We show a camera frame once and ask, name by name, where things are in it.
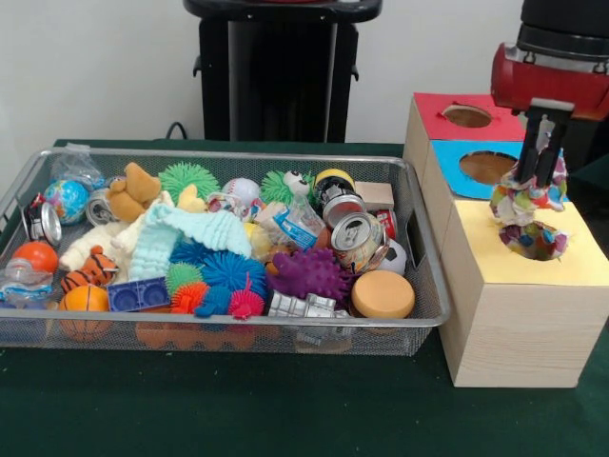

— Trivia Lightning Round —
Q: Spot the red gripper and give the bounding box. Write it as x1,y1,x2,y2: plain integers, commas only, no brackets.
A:
489,42,609,188

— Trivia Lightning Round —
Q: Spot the multicolour cloth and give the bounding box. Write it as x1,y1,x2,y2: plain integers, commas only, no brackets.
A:
489,148,570,225

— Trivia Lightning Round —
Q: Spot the polka dot cloth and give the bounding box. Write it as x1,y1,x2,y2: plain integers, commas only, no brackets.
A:
498,221,571,262

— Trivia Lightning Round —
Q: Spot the wooden box with three holes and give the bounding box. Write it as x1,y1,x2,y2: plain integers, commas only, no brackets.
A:
403,91,609,389

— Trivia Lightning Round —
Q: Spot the shallow mesh bin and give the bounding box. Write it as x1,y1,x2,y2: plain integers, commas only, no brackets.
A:
0,146,452,357

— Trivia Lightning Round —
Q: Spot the dark green side tablecloth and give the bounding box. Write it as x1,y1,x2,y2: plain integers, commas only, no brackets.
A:
568,156,609,206

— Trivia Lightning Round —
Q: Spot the crushed drink can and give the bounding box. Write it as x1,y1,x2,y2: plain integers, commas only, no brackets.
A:
330,211,389,272

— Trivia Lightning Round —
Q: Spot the orange round sponge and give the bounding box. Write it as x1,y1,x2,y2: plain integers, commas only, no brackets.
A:
350,269,417,319

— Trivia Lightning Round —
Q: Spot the purple spiky ball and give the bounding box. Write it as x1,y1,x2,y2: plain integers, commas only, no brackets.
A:
265,247,353,304

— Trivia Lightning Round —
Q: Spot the green spiky toy with eyes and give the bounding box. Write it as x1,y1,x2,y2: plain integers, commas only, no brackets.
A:
260,169,319,209

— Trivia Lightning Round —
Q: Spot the white baseball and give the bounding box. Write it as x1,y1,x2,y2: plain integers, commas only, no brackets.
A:
222,177,263,206

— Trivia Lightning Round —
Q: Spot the blue spiky ball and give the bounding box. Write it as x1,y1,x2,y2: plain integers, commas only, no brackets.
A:
169,240,267,306

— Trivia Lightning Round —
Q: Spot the green spiky ball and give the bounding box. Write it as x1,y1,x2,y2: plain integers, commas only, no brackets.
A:
157,161,221,199

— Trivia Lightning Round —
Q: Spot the light blue knitted cloth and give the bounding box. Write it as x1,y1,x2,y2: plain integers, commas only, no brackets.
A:
128,208,254,282

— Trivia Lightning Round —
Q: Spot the brown teddy bear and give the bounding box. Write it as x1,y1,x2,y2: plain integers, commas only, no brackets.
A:
105,162,163,223

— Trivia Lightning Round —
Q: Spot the tiger plush toy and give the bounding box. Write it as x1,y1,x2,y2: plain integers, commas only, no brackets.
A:
61,246,120,292

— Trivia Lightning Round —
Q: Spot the small globe ball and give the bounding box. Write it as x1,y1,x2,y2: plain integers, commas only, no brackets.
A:
43,179,90,226

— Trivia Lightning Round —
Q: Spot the small basketball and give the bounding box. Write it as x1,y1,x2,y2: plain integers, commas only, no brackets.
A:
57,284,113,342

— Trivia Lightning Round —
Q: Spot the orange ball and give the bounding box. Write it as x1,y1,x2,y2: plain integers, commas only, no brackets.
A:
12,241,60,275

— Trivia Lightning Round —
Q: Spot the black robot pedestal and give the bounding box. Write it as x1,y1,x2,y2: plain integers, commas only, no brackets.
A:
183,0,384,144

